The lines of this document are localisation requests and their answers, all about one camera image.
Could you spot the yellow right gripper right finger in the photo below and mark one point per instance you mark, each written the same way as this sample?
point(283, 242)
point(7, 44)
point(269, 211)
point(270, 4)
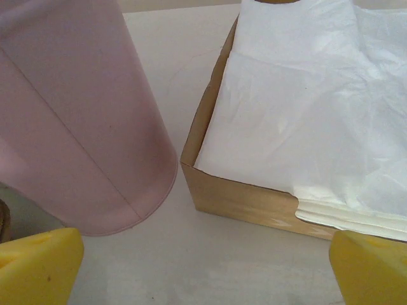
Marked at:
point(372, 273)

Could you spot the white paper napkin stack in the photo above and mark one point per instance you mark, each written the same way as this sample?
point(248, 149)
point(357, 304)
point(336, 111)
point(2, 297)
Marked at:
point(302, 111)

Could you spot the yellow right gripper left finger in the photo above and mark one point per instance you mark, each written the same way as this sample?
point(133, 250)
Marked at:
point(35, 270)

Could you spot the pink cup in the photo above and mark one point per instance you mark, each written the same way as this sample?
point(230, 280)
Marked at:
point(79, 111)

